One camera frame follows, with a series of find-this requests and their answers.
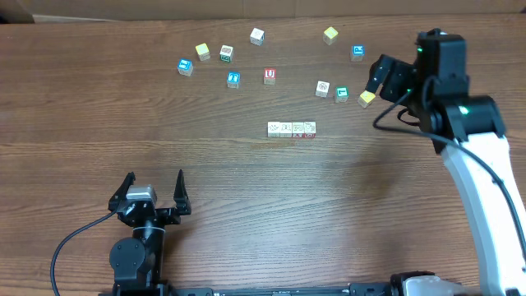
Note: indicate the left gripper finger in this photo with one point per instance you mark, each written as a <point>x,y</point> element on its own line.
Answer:
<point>180,196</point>
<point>118,201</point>

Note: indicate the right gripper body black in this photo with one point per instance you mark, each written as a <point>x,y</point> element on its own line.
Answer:
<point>399,85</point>

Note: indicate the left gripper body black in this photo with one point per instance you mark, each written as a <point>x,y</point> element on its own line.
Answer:
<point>166,217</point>

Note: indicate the white block red C side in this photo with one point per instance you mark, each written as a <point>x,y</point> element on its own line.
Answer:
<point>309,129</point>

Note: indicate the blue L block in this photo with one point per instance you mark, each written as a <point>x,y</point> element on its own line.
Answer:
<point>298,130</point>

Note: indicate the red U block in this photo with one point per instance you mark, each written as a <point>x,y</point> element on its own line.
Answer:
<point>269,76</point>

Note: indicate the green R block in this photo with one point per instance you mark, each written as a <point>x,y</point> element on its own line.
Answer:
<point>285,129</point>

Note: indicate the plain white block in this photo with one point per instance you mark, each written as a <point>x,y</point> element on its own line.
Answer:
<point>273,129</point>

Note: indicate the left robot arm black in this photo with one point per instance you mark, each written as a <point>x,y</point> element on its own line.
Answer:
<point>137,261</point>

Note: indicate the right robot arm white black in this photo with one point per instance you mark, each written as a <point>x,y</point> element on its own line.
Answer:
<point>468,132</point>

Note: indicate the blue P block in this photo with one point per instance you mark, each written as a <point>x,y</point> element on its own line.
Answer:
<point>357,53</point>

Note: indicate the green T block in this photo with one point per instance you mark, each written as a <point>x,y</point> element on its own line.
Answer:
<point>341,94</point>

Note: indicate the yellow 8 block top right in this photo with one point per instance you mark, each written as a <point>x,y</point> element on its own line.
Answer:
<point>330,35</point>

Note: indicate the white patterned block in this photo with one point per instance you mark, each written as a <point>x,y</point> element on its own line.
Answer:
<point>322,89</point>

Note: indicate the white block top centre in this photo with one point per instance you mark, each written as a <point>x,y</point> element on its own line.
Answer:
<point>257,36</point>

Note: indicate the white block green side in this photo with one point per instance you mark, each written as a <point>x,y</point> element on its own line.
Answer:
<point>226,53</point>

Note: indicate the yellow block top left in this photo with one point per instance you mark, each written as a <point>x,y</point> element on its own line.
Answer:
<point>203,52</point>

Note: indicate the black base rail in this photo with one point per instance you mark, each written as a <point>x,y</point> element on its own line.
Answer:
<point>356,289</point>

